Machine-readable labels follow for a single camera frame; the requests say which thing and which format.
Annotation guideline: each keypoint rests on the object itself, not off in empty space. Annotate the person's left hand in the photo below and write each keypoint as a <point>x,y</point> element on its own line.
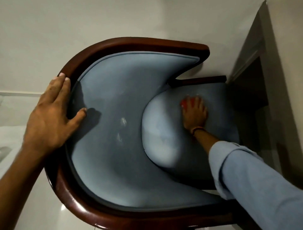
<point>48,123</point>

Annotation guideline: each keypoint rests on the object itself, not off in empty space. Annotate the person's right hand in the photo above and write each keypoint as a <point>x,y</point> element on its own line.
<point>194,116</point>

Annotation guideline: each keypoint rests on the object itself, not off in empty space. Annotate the person's left thumb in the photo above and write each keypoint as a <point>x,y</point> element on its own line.
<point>78,115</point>

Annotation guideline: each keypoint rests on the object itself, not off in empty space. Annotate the person's left middle finger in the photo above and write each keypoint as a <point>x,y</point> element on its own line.
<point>60,85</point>

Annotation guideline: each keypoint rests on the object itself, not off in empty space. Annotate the person's right fingers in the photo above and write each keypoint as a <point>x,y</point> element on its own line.
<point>193,103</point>

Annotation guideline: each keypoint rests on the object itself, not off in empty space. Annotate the red cleaning sponge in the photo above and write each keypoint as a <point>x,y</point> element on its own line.
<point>187,103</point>

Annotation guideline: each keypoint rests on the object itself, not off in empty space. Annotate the blue upholstered wooden armchair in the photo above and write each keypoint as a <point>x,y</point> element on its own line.
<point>113,142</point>

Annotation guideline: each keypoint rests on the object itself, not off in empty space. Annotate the person's left forearm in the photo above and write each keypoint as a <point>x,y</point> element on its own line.
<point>20,187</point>

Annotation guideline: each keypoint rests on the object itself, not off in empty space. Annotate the person's right forearm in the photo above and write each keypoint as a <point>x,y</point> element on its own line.
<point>251,180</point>

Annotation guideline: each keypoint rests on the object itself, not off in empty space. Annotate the orange wrist band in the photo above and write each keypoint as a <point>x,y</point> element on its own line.
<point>197,129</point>

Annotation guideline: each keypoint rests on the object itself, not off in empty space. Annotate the white door frame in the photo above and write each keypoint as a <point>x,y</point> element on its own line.
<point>267,78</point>

